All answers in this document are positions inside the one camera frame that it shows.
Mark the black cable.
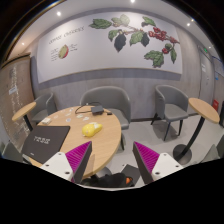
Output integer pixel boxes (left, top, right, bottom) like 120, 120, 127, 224
74, 101, 102, 115

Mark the grey armchair right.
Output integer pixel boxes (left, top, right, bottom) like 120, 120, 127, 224
152, 85, 188, 133

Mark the round side table right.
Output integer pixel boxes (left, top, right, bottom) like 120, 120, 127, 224
172, 98, 220, 165

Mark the round wooden table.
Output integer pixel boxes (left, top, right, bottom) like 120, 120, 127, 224
29, 106, 121, 178

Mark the grey armchair behind table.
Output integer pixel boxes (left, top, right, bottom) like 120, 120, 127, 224
79, 85, 132, 151

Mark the round side table left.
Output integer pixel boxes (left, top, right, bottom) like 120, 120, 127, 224
12, 101, 36, 131

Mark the grey door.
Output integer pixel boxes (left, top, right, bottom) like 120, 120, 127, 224
199, 48, 214, 104

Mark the black power adapter box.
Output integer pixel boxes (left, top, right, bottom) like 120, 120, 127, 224
91, 106, 104, 115

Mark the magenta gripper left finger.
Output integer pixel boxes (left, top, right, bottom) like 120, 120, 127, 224
41, 141, 92, 184

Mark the grey chair bottom left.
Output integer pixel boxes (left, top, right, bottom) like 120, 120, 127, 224
2, 142, 29, 164

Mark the small white box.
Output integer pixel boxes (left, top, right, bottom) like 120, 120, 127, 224
41, 118, 51, 125

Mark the coffee plant wall mural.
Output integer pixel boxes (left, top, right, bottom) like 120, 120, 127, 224
36, 12, 182, 83

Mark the round side table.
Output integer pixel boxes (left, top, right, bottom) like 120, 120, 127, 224
12, 101, 36, 131
172, 98, 220, 165

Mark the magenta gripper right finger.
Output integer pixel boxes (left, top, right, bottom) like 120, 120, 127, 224
133, 142, 183, 185

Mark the yellow computer mouse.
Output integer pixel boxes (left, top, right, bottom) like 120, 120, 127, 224
82, 122, 102, 137

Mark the grey armchair left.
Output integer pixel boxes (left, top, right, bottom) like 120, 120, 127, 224
30, 93, 57, 123

